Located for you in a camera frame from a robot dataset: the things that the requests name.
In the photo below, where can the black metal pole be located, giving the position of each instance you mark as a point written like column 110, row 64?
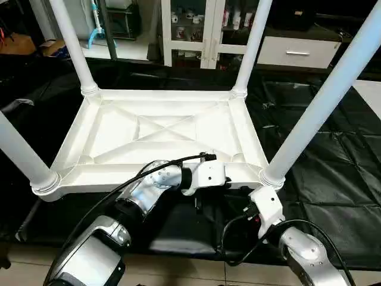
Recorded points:
column 108, row 30

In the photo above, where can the white flat board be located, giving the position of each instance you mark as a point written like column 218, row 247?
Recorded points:
column 369, row 98

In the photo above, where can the white drawer unit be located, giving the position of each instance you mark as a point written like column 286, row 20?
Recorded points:
column 297, row 52

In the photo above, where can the flat brown cardboard sheet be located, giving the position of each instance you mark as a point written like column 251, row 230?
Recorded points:
column 18, row 43

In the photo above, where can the white glass-door cabinet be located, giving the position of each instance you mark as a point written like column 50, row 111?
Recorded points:
column 205, row 33

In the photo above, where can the black work mat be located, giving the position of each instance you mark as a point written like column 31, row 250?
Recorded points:
column 333, row 196

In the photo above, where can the white plastic table top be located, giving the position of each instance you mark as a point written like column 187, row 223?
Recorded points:
column 161, row 128

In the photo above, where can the brown cardboard box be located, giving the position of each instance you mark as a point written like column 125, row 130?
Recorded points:
column 55, row 47

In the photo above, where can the blue plastic tool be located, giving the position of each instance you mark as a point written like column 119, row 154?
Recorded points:
column 95, row 30

